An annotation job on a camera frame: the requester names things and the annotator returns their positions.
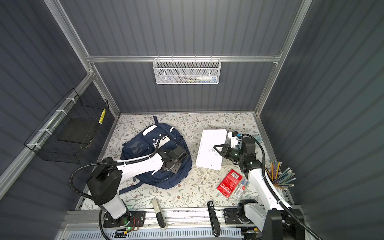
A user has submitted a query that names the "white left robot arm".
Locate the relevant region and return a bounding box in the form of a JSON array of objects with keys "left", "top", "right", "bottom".
[{"left": 87, "top": 145, "right": 188, "bottom": 220}]

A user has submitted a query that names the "red card pack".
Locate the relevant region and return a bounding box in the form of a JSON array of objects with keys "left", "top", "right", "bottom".
[{"left": 217, "top": 169, "right": 243, "bottom": 198}]

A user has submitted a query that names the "clear pen refill pack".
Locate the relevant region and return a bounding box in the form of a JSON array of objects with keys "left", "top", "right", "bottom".
[{"left": 234, "top": 179, "right": 250, "bottom": 200}]

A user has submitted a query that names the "black and white stapler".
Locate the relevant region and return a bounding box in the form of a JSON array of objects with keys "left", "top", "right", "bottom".
[{"left": 151, "top": 198, "right": 168, "bottom": 230}]

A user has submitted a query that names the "white wire mesh basket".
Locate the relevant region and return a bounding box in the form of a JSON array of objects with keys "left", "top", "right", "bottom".
[{"left": 153, "top": 59, "right": 222, "bottom": 85}]

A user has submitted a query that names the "navy blue student backpack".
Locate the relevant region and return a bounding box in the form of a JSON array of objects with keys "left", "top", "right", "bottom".
[{"left": 119, "top": 116, "right": 193, "bottom": 195}]

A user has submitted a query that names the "white Robinson Crusoe book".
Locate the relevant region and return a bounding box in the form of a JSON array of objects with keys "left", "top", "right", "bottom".
[{"left": 196, "top": 130, "right": 227, "bottom": 171}]

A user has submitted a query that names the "black wire wall basket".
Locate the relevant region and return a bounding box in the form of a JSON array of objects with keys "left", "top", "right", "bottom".
[{"left": 25, "top": 91, "right": 109, "bottom": 164}]

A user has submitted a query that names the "light blue cloth pouch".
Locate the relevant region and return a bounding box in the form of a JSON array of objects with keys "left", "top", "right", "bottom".
[{"left": 237, "top": 134, "right": 262, "bottom": 149}]

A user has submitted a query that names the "pink pencil cup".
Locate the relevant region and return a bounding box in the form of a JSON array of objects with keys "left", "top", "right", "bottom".
[{"left": 265, "top": 172, "right": 280, "bottom": 188}]

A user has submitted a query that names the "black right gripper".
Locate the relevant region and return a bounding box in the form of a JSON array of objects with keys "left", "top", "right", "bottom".
[{"left": 214, "top": 144, "right": 245, "bottom": 163}]

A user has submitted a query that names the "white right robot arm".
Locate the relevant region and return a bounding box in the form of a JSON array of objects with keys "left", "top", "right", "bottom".
[{"left": 214, "top": 143, "right": 306, "bottom": 240}]

